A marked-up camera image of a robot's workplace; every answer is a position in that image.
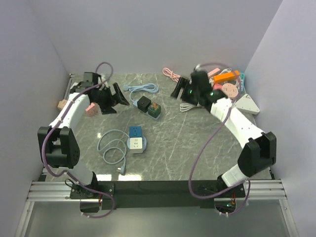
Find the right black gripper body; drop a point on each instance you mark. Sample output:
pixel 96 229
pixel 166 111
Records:
pixel 193 94

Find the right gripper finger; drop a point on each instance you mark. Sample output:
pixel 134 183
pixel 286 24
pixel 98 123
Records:
pixel 185 87
pixel 177 88

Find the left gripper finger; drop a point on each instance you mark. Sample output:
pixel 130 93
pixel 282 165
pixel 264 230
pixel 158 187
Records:
pixel 118 96
pixel 105 110

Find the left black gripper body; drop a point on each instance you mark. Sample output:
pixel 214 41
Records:
pixel 105 98

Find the pink cube socket adapter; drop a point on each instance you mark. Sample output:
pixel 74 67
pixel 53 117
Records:
pixel 91 110

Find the pink round power strip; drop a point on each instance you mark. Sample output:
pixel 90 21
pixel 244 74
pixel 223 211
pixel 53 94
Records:
pixel 233 88

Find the orange power strip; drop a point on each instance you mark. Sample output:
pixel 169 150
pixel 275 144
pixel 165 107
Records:
pixel 233 75

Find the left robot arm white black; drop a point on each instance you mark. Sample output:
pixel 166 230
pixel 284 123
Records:
pixel 59 149

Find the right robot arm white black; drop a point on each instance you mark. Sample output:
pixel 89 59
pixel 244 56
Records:
pixel 259 149

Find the black cube socket adapter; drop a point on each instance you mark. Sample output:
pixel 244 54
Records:
pixel 143 103

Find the blue cube socket adapter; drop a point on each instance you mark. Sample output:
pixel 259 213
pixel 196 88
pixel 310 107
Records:
pixel 135 131

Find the white cube socket adapter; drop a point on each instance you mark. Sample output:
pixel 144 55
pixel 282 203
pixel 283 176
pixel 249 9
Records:
pixel 137 145

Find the pink triangular power strip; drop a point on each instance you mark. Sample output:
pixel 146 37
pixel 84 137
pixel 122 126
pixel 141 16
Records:
pixel 217 86

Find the pink long power strip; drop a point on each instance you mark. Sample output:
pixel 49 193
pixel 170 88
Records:
pixel 175 77

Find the dark green cube adapter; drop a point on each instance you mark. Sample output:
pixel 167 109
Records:
pixel 154 110

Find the beige pink cube adapter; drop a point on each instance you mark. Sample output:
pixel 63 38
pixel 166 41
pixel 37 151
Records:
pixel 61 104

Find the teal power strip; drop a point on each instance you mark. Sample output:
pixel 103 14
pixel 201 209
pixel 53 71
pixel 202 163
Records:
pixel 243 79

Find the white triangular power strip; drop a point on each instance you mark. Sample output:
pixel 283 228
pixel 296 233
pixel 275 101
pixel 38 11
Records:
pixel 246 104

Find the light blue round power strip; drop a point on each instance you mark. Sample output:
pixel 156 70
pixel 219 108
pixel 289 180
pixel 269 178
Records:
pixel 115 144

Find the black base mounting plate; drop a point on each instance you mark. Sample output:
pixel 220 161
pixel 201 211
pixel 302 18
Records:
pixel 142 194

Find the aluminium rail frame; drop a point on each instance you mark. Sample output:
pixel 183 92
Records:
pixel 58 191

